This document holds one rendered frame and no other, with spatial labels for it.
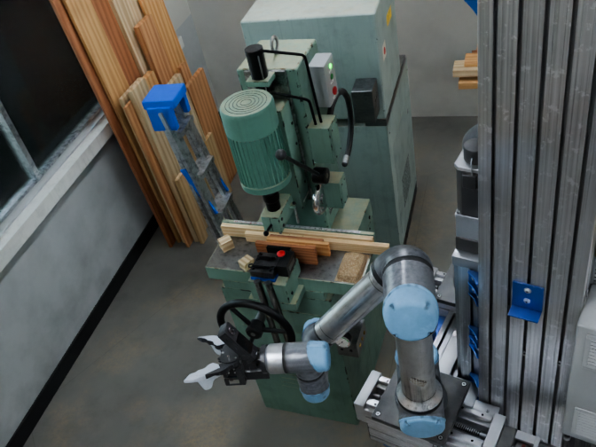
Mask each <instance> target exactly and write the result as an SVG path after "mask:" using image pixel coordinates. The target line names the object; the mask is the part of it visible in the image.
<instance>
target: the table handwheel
mask: <svg viewBox="0 0 596 447"><path fill-rule="evenodd" d="M235 308H249V309H253V310H258V313H257V315H256V317H255V319H251V320H249V319H247V318H246V317H245V316H243V315H242V314H241V313H240V312H239V311H238V310H236V309H235ZM228 310H230V311H231V312H233V313H234V314H235V315H236V316H238V317H239V318H240V319H241V320H242V321H243V322H244V323H245V324H247V329H246V333H247V335H248V336H249V337H250V341H251V342H252V343H254V340H255V339H260V338H261V337H262V336H263V333H282V334H286V336H287V342H295V334H294V329H293V328H292V326H291V325H290V323H289V322H288V321H287V320H286V319H285V318H284V317H283V316H282V315H281V314H280V313H278V312H277V311H276V310H274V309H273V308H272V307H269V306H267V305H265V304H263V303H260V302H256V301H252V300H247V299H235V300H230V301H228V302H225V303H224V304H223V305H222V306H221V307H220V308H219V310H218V312H217V315H216V320H217V324H218V326H219V328H220V326H221V325H223V324H224V323H226V322H225V319H224V316H225V313H226V312H227V311H228ZM264 314H266V315H268V316H269V317H271V318H273V319H274V320H275V321H277V322H278V323H279V324H280V325H281V326H282V327H283V329H278V328H269V327H266V326H265V324H264V322H265V320H266V316H265V315H264Z"/></svg>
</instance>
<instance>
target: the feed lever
mask: <svg viewBox="0 0 596 447"><path fill-rule="evenodd" d="M275 156H276V158H277V159H278V160H280V161H282V160H287V161H290V162H292V163H293V164H295V165H297V166H299V167H301V168H303V169H305V170H307V171H309V172H310V173H311V179H312V182H313V183H314V184H327V183H328V182H329V178H330V171H329V168H323V167H315V168H313V169H312V168H310V167H308V166H306V165H304V164H302V163H300V162H299V161H297V160H295V159H293V158H291V157H289V156H287V155H286V151H285V150H284V149H278V150H277V151H276V152H275Z"/></svg>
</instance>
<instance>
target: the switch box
mask: <svg viewBox="0 0 596 447"><path fill-rule="evenodd" d="M329 63H331V64H332V70H331V72H330V74H331V73H333V82H332V84H331V81H332V80H331V79H330V74H329V71H330V69H329ZM309 67H310V74H311V78H312V81H313V85H314V89H315V92H316V96H317V100H318V106H319V107H331V106H332V104H333V102H334V100H335V98H336V96H337V94H338V88H337V93H336V95H335V97H334V98H333V96H334V94H333V87H334V86H336V87H337V82H336V76H335V71H334V65H333V55H332V53H316V54H315V56H314V57H313V59H312V61H311V62H310V63H309Z"/></svg>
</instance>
